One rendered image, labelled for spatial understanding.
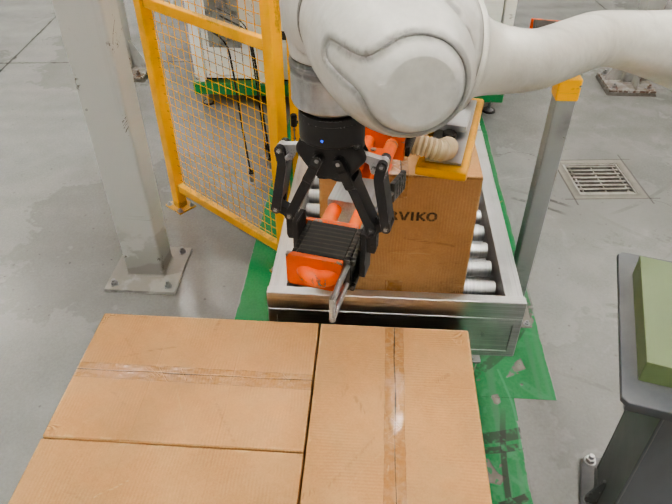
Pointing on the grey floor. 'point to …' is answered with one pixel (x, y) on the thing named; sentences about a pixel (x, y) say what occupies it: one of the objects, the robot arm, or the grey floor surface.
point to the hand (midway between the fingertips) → (332, 248)
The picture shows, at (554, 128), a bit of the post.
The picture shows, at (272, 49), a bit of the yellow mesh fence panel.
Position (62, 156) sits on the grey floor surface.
